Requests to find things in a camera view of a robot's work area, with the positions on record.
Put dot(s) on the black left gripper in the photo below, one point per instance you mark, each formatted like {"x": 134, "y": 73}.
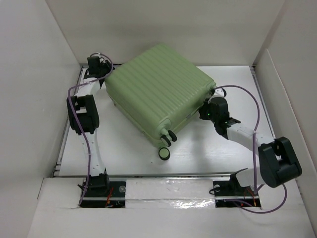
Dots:
{"x": 106, "y": 65}

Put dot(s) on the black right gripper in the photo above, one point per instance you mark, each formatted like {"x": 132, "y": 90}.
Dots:
{"x": 202, "y": 109}

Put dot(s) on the green hard-shell suitcase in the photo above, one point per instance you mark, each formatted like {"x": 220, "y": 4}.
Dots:
{"x": 159, "y": 91}

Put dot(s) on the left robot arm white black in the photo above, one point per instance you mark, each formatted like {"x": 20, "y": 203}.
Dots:
{"x": 84, "y": 120}

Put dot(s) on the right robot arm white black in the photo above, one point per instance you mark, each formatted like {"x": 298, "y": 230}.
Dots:
{"x": 278, "y": 162}

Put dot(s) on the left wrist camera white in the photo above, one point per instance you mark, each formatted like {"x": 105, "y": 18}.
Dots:
{"x": 97, "y": 54}

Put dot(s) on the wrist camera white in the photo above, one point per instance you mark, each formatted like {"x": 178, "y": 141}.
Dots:
{"x": 219, "y": 92}
{"x": 97, "y": 54}

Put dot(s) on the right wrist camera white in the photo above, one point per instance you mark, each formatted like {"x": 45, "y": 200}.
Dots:
{"x": 219, "y": 92}

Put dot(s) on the metal base rail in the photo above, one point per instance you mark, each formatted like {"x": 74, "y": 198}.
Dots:
{"x": 135, "y": 193}

